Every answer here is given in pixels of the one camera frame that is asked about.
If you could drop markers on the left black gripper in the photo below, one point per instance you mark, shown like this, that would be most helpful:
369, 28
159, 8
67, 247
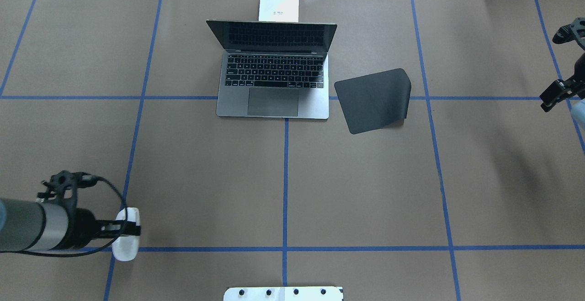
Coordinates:
82, 228

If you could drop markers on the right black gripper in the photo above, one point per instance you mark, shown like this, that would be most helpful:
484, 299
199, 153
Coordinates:
558, 89

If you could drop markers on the white computer mouse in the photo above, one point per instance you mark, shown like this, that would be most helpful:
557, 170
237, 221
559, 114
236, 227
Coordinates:
126, 247

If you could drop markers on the black mouse pad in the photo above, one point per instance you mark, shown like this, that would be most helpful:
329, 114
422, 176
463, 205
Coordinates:
374, 101

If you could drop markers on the grey laptop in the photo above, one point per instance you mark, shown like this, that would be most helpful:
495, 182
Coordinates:
274, 69

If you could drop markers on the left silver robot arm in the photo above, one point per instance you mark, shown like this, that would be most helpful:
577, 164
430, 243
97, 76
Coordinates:
34, 226

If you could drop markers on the white desk lamp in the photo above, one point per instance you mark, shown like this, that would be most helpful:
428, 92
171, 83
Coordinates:
279, 11

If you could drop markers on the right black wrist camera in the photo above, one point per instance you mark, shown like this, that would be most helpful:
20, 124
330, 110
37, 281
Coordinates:
575, 31

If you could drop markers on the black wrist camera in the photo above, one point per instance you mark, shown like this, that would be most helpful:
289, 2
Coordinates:
575, 31
62, 188

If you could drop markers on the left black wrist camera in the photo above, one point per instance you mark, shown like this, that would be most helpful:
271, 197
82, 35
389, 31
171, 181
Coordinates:
62, 188

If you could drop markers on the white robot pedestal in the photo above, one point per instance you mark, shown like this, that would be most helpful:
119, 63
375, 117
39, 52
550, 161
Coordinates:
285, 293

